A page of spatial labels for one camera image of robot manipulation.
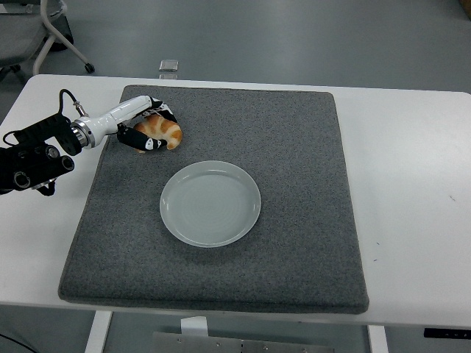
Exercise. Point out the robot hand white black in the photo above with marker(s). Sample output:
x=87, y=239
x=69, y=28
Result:
x=117, y=114

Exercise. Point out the croissant bread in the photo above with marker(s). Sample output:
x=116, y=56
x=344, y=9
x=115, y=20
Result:
x=165, y=128

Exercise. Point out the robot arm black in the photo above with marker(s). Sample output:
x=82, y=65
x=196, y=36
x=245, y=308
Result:
x=40, y=150

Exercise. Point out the round white plate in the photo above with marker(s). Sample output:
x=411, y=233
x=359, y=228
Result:
x=210, y=204

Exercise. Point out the grey metal plate with screws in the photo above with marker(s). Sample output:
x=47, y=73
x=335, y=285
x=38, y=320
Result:
x=243, y=345

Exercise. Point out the silver floor socket box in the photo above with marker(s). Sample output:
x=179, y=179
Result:
x=168, y=76
x=169, y=65

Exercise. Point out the grey felt mat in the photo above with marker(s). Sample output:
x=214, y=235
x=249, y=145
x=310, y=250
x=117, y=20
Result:
x=239, y=128

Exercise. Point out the grey office chair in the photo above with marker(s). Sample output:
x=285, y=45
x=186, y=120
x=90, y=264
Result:
x=22, y=33

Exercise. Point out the white table leg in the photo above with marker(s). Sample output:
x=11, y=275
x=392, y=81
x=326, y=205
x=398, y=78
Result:
x=378, y=340
x=97, y=332

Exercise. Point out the black table control panel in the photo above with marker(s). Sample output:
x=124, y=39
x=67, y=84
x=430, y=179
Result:
x=447, y=333

